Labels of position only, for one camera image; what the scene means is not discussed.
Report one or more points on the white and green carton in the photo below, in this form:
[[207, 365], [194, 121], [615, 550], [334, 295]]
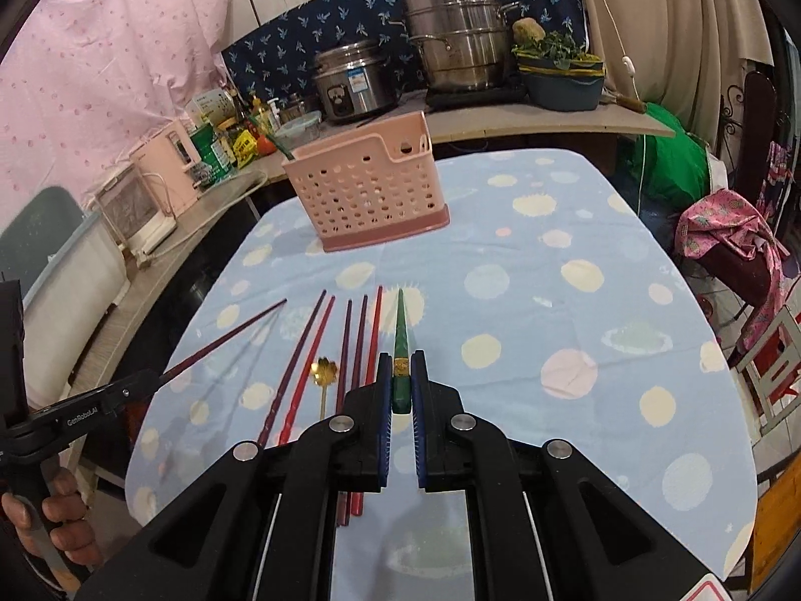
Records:
[[209, 106]]

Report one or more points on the green leafy vegetables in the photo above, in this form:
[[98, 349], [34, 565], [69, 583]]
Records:
[[557, 47]]

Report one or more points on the navy leaf-print cloth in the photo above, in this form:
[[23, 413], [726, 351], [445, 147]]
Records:
[[300, 25]]

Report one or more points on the yellow snack packet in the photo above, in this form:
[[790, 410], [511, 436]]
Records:
[[246, 149]]

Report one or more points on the red tomato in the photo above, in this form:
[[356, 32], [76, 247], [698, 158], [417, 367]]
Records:
[[266, 144]]

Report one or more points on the red and grey stool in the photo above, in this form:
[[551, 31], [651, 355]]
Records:
[[773, 375]]

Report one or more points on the yellow pump bottle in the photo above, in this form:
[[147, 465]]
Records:
[[273, 116]]

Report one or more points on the blue basin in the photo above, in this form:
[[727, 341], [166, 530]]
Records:
[[563, 92]]

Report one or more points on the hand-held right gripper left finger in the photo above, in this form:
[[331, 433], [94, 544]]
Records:
[[383, 426]]

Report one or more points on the pink perforated utensil basket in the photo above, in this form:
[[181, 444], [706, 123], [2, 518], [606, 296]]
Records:
[[363, 200]]

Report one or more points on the blue polka dot tablecloth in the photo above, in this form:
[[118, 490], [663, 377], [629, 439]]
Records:
[[563, 231]]

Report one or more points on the person's left hand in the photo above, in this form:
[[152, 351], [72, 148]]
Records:
[[72, 516]]

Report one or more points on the dark wooden chair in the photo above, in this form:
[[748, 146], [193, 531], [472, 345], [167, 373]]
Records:
[[760, 112]]

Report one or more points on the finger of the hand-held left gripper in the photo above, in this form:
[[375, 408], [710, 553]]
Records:
[[94, 404]]

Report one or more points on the pink electric kettle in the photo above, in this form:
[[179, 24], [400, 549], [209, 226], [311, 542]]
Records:
[[166, 169]]

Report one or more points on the dark maroon chopstick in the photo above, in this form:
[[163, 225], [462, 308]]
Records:
[[347, 344], [361, 338], [294, 363]]

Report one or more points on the gold flower-shaped spoon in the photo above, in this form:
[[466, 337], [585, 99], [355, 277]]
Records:
[[325, 368]]

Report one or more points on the green plastic bag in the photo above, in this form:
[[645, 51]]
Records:
[[669, 150]]

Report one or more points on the dark brown chopstick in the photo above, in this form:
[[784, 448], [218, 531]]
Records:
[[231, 335]]

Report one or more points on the green chopstick with gold band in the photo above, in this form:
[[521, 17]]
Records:
[[400, 338], [285, 149]]

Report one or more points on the clear container with blue lid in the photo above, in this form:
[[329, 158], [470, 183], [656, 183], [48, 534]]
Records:
[[299, 128]]

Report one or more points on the dark sauce bottle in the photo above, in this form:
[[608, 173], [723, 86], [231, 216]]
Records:
[[236, 106]]

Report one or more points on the beige curtain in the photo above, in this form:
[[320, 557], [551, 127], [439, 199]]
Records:
[[676, 25]]

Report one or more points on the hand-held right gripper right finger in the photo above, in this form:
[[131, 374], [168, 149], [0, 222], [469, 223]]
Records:
[[420, 426]]

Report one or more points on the pink pineapple-print cloth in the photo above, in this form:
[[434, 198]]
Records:
[[726, 225]]

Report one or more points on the yellow basin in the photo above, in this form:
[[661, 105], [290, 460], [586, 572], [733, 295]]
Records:
[[550, 64]]

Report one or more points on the red chopstick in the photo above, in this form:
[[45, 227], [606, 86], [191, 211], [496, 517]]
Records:
[[316, 354], [376, 325]]

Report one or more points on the pink dotted sheet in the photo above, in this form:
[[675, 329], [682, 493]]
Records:
[[94, 62]]

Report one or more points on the steel rice cooker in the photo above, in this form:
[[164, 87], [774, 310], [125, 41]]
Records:
[[353, 84]]

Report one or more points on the large steel steamer pot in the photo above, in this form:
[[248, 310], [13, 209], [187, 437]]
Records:
[[457, 37]]

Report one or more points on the black induction cooker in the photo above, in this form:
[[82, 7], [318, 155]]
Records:
[[482, 97]]

